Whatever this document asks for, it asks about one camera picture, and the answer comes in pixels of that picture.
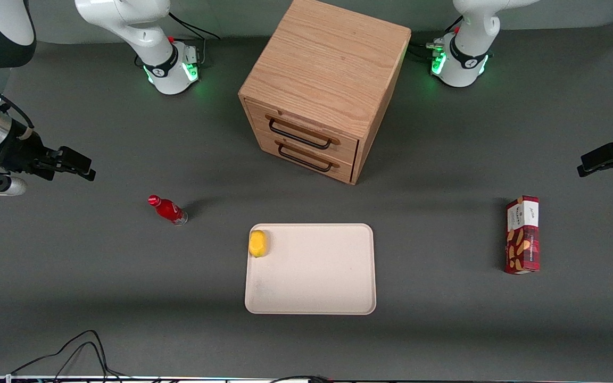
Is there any beige plastic tray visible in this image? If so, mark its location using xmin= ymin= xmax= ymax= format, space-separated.
xmin=245 ymin=223 xmax=377 ymax=315

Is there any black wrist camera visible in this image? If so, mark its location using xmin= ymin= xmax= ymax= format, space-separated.
xmin=0 ymin=132 xmax=52 ymax=176

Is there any black loose cable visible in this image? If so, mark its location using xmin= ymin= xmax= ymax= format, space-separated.
xmin=11 ymin=330 xmax=110 ymax=383
xmin=46 ymin=342 xmax=129 ymax=383
xmin=269 ymin=375 xmax=334 ymax=383

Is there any black base cable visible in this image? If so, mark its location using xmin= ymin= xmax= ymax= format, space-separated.
xmin=407 ymin=15 xmax=464 ymax=60
xmin=168 ymin=12 xmax=221 ymax=67

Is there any red bottle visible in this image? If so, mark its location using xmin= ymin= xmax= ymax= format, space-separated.
xmin=148 ymin=195 xmax=189 ymax=227

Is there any wooden drawer cabinet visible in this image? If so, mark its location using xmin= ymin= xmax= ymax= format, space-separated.
xmin=238 ymin=0 xmax=412 ymax=185

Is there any yellow lemon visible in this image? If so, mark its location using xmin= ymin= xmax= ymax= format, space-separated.
xmin=248 ymin=229 xmax=269 ymax=259

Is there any red plaid cookie box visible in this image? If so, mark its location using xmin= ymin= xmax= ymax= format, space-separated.
xmin=504 ymin=195 xmax=540 ymax=275

